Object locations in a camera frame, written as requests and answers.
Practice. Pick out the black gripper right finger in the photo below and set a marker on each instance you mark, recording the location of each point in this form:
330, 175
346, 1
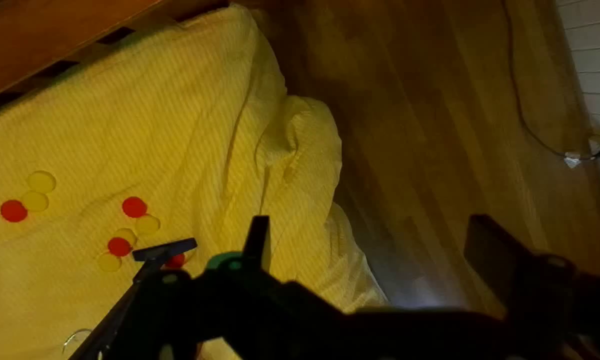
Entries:
501, 263

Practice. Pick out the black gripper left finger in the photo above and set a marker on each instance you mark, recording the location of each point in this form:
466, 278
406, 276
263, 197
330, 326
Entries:
257, 243

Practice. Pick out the dark blue connect four game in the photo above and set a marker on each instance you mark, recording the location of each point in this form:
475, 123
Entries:
163, 251

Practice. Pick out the green round knob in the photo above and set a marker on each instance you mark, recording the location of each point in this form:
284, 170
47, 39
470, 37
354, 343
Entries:
229, 260

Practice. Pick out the white plug adapter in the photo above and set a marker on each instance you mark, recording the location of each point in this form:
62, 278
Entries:
573, 160

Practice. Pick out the yellow striped bed sheet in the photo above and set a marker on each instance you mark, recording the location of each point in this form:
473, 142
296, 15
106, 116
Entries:
181, 133

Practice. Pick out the wooden bunk bed frame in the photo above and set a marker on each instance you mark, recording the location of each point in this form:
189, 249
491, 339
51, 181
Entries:
33, 41

